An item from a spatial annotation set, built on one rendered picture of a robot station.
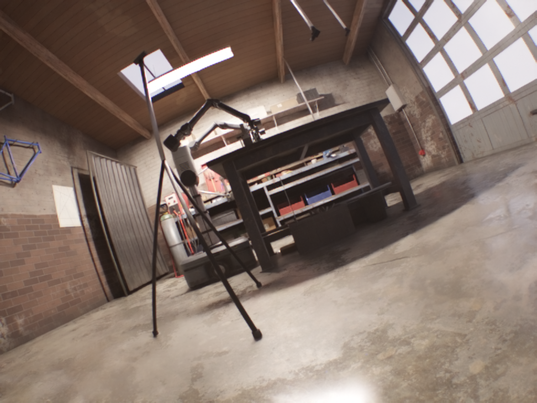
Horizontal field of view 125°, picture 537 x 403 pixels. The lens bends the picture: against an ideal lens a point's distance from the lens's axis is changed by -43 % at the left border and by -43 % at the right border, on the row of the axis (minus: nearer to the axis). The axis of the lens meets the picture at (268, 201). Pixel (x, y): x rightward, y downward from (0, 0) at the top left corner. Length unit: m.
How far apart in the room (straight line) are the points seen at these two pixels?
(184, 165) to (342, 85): 3.56
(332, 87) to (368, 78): 0.84
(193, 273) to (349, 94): 4.12
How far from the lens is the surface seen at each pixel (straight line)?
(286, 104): 4.33
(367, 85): 5.17
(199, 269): 2.13
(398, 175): 1.99
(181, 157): 2.37
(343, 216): 1.90
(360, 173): 3.70
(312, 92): 4.47
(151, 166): 4.93
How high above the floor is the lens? 0.36
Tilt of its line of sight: 3 degrees up
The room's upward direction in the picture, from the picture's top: 21 degrees counter-clockwise
